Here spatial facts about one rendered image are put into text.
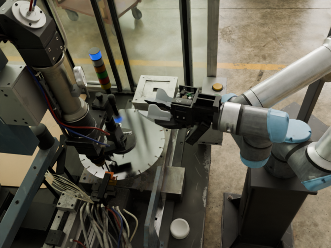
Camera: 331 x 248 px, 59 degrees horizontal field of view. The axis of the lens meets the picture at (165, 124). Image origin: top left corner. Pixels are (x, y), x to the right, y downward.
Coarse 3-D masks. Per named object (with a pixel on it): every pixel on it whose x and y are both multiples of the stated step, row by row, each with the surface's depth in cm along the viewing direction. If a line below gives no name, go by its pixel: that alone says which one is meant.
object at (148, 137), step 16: (128, 112) 121; (128, 128) 115; (144, 128) 114; (160, 128) 114; (144, 144) 110; (160, 144) 109; (112, 160) 106; (128, 160) 106; (144, 160) 105; (96, 176) 103
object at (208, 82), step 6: (204, 78) 137; (210, 78) 136; (216, 78) 136; (222, 78) 135; (204, 84) 134; (210, 84) 134; (222, 84) 133; (204, 90) 132; (210, 90) 131; (222, 90) 131; (210, 126) 121; (210, 132) 124; (216, 132) 124; (222, 132) 123; (204, 138) 128; (210, 138) 128; (216, 138) 127; (222, 138) 127; (210, 144) 131; (216, 144) 130
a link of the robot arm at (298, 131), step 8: (296, 120) 107; (288, 128) 105; (296, 128) 104; (304, 128) 104; (288, 136) 102; (296, 136) 102; (304, 136) 101; (280, 144) 106; (288, 144) 103; (296, 144) 102; (304, 144) 101; (272, 152) 114; (280, 152) 108; (288, 152) 103
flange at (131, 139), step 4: (124, 128) 114; (132, 132) 113; (124, 136) 110; (128, 136) 111; (132, 136) 111; (120, 140) 109; (124, 140) 109; (128, 140) 110; (132, 140) 110; (108, 144) 110; (128, 144) 109; (132, 144) 109; (128, 148) 108; (120, 152) 108; (124, 152) 108
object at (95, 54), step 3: (93, 48) 116; (96, 48) 116; (90, 51) 115; (93, 51) 115; (96, 51) 114; (99, 51) 115; (90, 54) 114; (93, 54) 113; (96, 54) 114; (99, 54) 115; (90, 57) 116; (93, 57) 115; (96, 57) 115; (99, 57) 116; (93, 60) 116; (96, 60) 116
